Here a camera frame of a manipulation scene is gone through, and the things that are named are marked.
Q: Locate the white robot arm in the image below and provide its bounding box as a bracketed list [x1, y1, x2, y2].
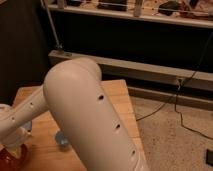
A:
[0, 58, 149, 171]

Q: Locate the blue cloth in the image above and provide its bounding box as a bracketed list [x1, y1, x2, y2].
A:
[23, 121, 32, 132]

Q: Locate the upper shelf with clutter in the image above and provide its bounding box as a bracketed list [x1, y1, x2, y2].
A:
[44, 0, 213, 29]

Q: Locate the blue glass cup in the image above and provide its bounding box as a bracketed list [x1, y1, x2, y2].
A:
[55, 131, 69, 147]

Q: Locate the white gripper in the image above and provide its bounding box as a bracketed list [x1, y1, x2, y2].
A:
[2, 127, 30, 154]

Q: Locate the metal rod stand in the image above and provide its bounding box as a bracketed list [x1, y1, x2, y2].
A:
[42, 0, 63, 52]

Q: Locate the red ceramic bowl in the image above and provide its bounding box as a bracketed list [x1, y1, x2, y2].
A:
[0, 144, 28, 171]

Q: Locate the black cable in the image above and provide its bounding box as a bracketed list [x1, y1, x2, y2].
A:
[135, 31, 213, 141]

